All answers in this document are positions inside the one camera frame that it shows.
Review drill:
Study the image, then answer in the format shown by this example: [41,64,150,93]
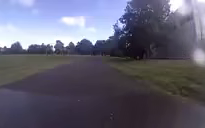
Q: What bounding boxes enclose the dark asphalt path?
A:
[0,55,205,128]

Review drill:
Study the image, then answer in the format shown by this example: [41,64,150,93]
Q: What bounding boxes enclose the large dark trees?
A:
[112,0,205,61]

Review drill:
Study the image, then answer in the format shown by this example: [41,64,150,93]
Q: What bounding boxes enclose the grass verge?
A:
[102,56,205,107]

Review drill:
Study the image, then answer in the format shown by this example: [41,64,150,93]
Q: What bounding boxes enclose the row of distant trees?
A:
[0,38,124,57]

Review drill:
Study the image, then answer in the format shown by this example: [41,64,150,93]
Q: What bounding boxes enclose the grass field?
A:
[0,54,91,90]

